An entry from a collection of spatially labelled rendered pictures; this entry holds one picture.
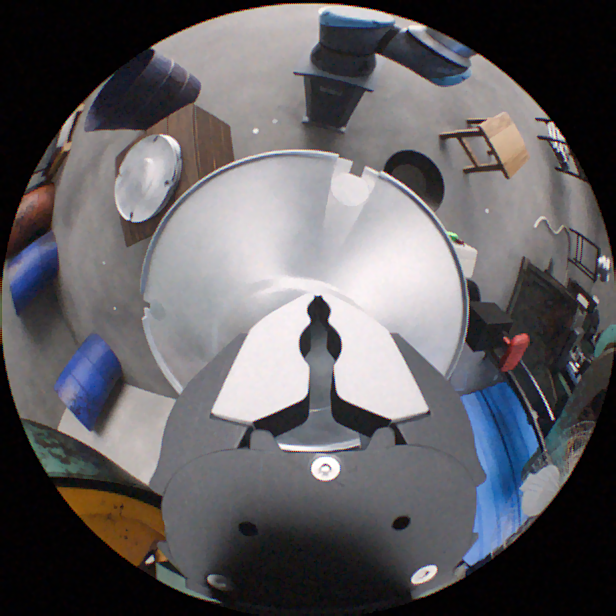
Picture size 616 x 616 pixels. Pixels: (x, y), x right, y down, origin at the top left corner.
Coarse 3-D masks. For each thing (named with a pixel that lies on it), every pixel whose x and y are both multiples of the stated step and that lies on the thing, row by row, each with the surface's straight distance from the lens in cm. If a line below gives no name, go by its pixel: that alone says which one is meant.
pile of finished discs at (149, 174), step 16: (144, 144) 76; (160, 144) 70; (176, 144) 70; (128, 160) 81; (144, 160) 73; (160, 160) 68; (176, 160) 65; (128, 176) 79; (144, 176) 71; (160, 176) 67; (176, 176) 65; (128, 192) 78; (144, 192) 71; (160, 192) 67; (128, 208) 77; (144, 208) 71; (160, 208) 68
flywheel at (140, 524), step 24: (72, 480) 43; (96, 480) 48; (72, 504) 42; (96, 504) 44; (120, 504) 48; (144, 504) 52; (96, 528) 52; (120, 528) 55; (144, 528) 61; (120, 552) 59; (144, 552) 64
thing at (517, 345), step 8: (520, 336) 38; (504, 344) 40; (512, 344) 37; (520, 344) 38; (504, 352) 38; (512, 352) 37; (520, 352) 40; (504, 360) 38; (512, 360) 40; (504, 368) 39
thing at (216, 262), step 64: (192, 192) 16; (256, 192) 14; (320, 192) 13; (384, 192) 13; (192, 256) 16; (256, 256) 14; (320, 256) 13; (384, 256) 14; (448, 256) 16; (192, 320) 18; (256, 320) 15; (384, 320) 15; (448, 320) 17; (320, 384) 17; (320, 448) 27
